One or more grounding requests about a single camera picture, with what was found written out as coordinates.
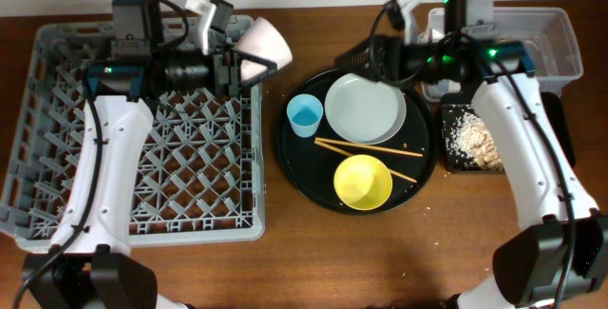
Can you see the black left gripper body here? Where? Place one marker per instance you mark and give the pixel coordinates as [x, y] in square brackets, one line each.
[180, 74]

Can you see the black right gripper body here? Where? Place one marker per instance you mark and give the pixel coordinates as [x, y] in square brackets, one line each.
[411, 56]

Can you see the pink plastic cup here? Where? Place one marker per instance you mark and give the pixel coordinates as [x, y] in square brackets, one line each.
[264, 40]

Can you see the light blue plastic cup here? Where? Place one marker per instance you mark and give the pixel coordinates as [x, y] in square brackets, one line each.
[304, 113]

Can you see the food scraps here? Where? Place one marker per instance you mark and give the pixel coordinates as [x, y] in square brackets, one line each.
[470, 146]

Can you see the yellow plastic bowl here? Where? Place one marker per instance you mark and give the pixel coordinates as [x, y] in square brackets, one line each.
[362, 182]

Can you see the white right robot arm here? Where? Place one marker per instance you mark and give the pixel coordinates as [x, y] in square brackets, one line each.
[561, 250]

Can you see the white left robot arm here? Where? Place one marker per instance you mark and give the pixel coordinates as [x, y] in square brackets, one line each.
[88, 264]

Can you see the grey dishwasher rack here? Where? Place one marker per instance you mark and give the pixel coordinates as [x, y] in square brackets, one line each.
[200, 175]

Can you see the grey round plate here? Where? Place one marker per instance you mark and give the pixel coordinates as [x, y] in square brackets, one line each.
[364, 112]

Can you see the black rectangular tray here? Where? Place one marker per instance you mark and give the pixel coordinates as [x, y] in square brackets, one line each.
[452, 104]

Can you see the round black tray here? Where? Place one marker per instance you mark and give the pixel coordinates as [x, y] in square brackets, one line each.
[311, 167]

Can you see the wooden chopstick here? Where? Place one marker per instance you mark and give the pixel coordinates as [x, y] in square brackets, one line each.
[369, 147]
[348, 154]

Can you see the clear plastic bin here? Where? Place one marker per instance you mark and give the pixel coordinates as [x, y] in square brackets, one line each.
[547, 35]

